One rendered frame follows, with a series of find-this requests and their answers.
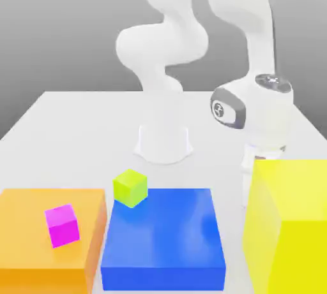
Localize large yellow box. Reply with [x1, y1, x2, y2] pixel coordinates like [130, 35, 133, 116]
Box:
[242, 158, 327, 294]

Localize small lime green cube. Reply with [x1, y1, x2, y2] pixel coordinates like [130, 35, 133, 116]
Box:
[112, 168, 149, 209]

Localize large orange box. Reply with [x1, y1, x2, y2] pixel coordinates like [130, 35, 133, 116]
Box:
[0, 188, 108, 294]

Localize large blue box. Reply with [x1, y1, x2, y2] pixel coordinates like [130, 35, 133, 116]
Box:
[100, 187, 227, 293]

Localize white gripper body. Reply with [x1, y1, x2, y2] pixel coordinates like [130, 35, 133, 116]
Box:
[240, 145, 257, 176]

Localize small magenta cube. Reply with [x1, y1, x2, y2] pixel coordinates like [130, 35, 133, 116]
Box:
[44, 203, 80, 249]

